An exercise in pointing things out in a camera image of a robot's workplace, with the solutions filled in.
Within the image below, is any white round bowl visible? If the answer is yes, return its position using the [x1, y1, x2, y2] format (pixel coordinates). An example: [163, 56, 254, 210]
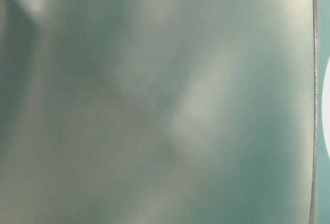
[322, 60, 330, 156]

